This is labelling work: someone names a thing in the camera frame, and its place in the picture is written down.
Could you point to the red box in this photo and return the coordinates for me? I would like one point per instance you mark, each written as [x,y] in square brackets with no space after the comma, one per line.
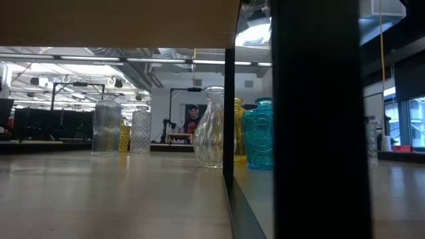
[401,148]

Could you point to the white ceiling box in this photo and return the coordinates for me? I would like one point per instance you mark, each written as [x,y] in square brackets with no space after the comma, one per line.
[385,8]

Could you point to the clear ribbed cylinder glass vase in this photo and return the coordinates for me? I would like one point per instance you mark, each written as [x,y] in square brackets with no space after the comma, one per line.
[106,129]

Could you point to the window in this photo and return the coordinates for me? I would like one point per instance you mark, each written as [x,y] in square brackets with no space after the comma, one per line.
[416,123]

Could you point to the grey spiral ceiling duct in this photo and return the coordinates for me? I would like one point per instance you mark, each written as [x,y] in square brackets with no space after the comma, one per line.
[169,53]
[133,71]

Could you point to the small background wooden shelf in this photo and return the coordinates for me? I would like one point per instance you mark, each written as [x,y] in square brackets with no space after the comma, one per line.
[179,134]

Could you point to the yellow tall glass vase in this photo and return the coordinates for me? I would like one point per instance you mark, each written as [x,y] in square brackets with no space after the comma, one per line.
[239,132]

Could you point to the clear diamond-cut square vase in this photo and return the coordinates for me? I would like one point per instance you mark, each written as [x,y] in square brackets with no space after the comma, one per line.
[372,142]

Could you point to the black partition panels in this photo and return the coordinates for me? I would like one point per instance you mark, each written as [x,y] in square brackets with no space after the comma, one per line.
[50,124]

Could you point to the black window blind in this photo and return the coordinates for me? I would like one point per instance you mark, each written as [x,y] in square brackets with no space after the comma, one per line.
[410,81]

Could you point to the white roll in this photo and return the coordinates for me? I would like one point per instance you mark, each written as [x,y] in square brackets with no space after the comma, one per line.
[387,143]

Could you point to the long ceiling light bar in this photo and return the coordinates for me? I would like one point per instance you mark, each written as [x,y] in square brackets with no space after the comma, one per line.
[89,58]

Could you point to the teal medallion embossed glass vase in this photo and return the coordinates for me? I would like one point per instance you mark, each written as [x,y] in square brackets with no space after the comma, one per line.
[259,136]

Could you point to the dark monitor screen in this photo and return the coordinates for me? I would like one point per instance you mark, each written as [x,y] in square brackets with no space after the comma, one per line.
[6,113]

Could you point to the wooden shelf black metal legs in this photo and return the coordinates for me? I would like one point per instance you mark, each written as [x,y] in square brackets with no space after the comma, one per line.
[116,23]

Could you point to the person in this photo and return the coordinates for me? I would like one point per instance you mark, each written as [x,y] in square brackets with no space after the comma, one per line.
[192,124]

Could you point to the grey wall vent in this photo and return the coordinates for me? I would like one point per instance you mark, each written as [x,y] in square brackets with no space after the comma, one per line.
[197,82]
[248,84]

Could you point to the black ceiling spotlight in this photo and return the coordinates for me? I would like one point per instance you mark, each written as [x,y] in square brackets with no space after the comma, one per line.
[118,83]
[138,97]
[34,80]

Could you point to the clear wavy bottle-shaped vase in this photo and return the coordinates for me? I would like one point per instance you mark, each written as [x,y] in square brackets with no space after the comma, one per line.
[209,132]

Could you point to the yellow squat glass vase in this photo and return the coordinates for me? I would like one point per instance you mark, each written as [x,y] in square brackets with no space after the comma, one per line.
[124,139]

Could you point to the black background robot arm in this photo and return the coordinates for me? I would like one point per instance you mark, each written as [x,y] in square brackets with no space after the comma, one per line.
[165,129]

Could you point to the clear diamond-cut cylinder vase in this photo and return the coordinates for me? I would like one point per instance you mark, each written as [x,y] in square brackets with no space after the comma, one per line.
[140,132]

